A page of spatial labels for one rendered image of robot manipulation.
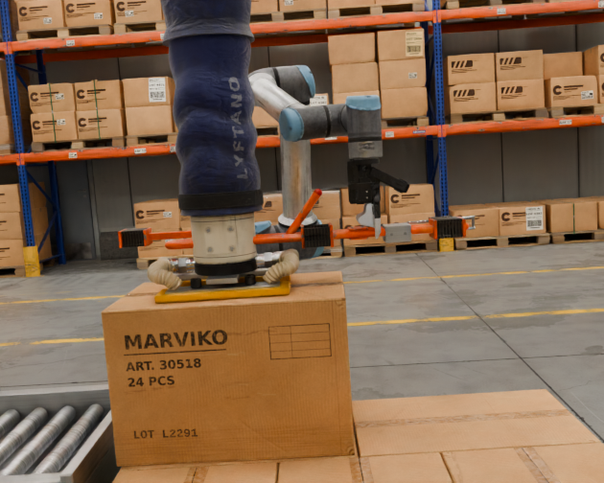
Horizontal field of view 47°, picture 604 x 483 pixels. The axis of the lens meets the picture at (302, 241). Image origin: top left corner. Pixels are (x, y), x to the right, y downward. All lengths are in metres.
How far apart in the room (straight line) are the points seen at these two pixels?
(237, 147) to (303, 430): 0.73
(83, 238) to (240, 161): 9.10
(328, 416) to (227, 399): 0.25
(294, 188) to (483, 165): 8.05
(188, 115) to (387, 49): 7.35
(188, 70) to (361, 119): 0.46
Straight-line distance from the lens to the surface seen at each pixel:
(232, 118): 1.78
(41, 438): 2.16
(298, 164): 2.52
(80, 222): 10.81
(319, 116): 1.90
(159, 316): 1.73
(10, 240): 9.87
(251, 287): 1.75
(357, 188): 1.82
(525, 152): 10.64
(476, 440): 1.88
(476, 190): 10.47
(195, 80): 1.77
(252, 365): 1.72
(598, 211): 9.65
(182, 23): 1.80
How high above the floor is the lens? 1.28
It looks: 7 degrees down
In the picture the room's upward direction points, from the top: 4 degrees counter-clockwise
